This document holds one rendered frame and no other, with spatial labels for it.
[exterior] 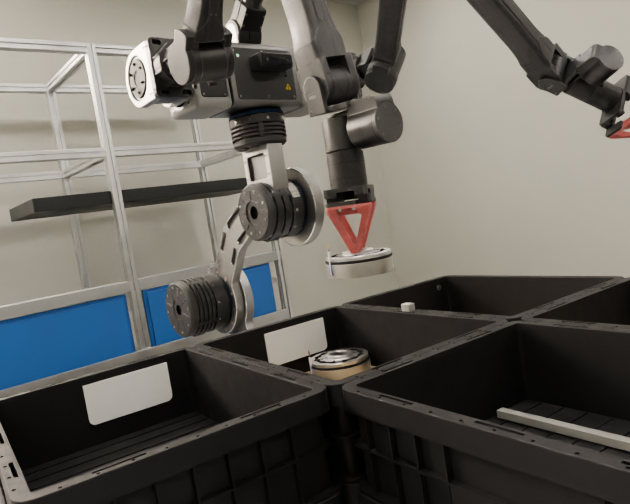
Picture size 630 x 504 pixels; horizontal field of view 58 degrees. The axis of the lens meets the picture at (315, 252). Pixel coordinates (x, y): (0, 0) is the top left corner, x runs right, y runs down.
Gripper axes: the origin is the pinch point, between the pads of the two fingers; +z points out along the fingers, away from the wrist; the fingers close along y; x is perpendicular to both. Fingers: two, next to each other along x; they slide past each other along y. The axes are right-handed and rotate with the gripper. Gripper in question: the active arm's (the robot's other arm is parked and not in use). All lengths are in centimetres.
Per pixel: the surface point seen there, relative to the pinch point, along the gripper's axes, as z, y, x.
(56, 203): -23, 128, 143
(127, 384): 15.3, -12.4, 35.2
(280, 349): 17.0, 6.7, 16.8
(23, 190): -37, 187, 205
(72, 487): 12, -49, 18
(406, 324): 13.7, 3.2, -5.7
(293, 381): 11.7, -27.7, 5.1
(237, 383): 14.7, -17.7, 15.8
